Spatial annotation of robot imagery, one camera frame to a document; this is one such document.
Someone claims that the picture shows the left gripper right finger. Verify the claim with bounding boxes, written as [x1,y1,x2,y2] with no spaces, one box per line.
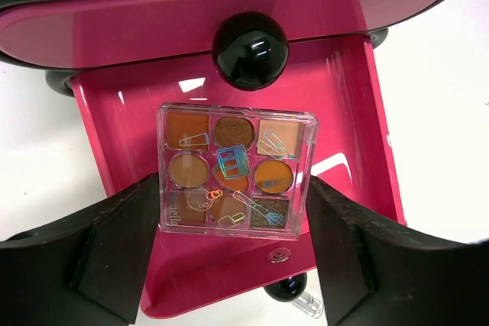
[306,177,488,325]

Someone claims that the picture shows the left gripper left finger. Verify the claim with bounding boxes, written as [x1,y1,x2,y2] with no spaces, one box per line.
[1,173,159,325]

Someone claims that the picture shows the pink drawer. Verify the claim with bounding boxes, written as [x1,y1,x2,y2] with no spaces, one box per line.
[73,36,404,318]
[1,0,437,69]

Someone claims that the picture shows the nine-pan warm eyeshadow palette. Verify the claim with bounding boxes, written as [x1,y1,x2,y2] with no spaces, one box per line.
[157,103,318,240]

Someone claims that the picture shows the clear black-cap lip gloss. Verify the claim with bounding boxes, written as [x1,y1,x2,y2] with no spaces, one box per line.
[292,292,324,319]

